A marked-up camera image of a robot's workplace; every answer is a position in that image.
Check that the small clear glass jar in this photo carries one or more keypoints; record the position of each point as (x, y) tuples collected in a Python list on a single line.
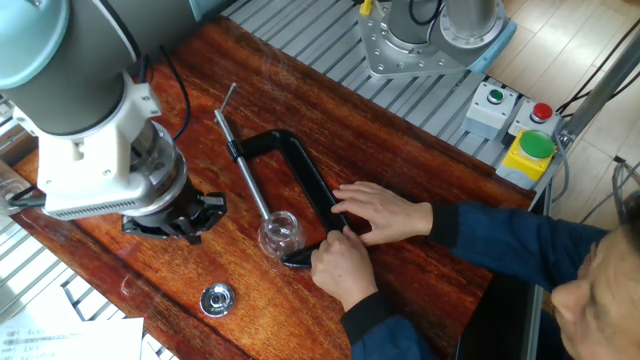
[(281, 234)]

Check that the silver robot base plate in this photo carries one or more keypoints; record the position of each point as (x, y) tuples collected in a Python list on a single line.
[(395, 60)]

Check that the white printed paper sheets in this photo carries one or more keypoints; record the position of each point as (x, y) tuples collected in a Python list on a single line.
[(75, 340)]

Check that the grey box with green button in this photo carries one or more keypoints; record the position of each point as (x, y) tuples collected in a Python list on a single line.
[(487, 110)]

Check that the right forearm in blue sleeve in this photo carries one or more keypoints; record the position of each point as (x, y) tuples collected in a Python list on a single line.
[(510, 240)]

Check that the person's head with black hair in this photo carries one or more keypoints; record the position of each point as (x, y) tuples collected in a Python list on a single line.
[(600, 300)]

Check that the grey box with red button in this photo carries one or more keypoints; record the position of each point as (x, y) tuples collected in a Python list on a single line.
[(537, 117)]

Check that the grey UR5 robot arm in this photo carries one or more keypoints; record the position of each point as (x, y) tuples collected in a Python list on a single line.
[(75, 50)]

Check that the person's left hand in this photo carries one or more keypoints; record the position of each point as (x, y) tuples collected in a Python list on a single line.
[(345, 270)]

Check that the clear plastic cup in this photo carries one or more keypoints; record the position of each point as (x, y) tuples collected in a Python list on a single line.
[(10, 185)]

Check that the left forearm in blue sleeve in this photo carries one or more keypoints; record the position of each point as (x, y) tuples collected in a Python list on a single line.
[(390, 335)]

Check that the silver metal jar lid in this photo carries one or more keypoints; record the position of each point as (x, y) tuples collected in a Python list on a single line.
[(217, 300)]

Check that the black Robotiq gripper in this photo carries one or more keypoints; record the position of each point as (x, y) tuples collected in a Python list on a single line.
[(170, 210)]

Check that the black flat panel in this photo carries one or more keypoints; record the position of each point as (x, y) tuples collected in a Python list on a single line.
[(500, 310)]

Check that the black C-clamp with steel screw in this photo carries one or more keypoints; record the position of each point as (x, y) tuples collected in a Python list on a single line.
[(300, 165)]

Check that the yellow plastic clip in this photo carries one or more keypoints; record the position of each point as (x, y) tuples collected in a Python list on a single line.
[(366, 6)]

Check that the person's right hand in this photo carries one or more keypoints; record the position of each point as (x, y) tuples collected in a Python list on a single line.
[(385, 215)]

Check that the aluminium frame post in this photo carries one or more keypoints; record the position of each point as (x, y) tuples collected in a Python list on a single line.
[(600, 90)]

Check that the yellow box green mushroom button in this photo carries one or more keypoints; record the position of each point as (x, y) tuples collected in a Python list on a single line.
[(527, 160)]

